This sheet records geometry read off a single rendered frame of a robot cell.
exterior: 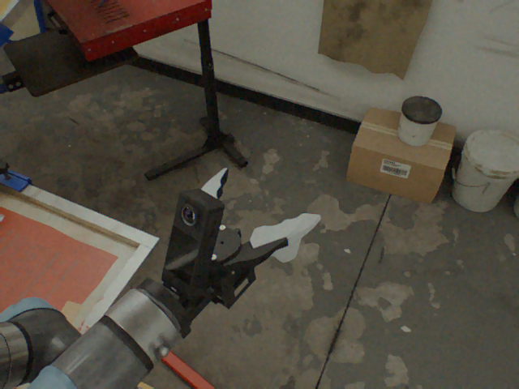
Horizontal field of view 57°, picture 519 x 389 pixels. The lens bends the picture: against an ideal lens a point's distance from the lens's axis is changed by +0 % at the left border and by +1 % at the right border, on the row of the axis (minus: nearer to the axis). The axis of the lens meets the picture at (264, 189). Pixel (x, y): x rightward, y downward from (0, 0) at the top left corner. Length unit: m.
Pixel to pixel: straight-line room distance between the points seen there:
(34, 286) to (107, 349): 1.00
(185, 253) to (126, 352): 0.11
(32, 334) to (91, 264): 0.84
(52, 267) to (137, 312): 1.00
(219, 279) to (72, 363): 0.16
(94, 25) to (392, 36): 1.43
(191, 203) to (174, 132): 2.68
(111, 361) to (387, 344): 1.96
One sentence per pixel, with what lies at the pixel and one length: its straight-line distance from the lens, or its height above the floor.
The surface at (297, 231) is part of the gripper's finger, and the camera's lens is 0.54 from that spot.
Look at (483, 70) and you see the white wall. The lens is 2.71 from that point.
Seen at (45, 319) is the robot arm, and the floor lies 1.59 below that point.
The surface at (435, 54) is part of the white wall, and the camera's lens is 2.70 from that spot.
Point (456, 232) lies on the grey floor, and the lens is 2.79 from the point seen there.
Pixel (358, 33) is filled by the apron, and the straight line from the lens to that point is 2.68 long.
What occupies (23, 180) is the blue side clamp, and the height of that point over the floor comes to 1.00.
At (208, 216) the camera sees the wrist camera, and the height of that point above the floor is 1.76.
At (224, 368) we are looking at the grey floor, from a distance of 2.27.
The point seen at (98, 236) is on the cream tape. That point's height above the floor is 0.95.
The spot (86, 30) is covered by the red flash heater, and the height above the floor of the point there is 1.10.
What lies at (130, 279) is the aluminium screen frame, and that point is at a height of 0.98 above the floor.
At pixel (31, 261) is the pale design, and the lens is 1.53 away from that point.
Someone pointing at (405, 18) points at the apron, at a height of 0.87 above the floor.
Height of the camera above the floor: 2.14
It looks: 50 degrees down
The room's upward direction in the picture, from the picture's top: straight up
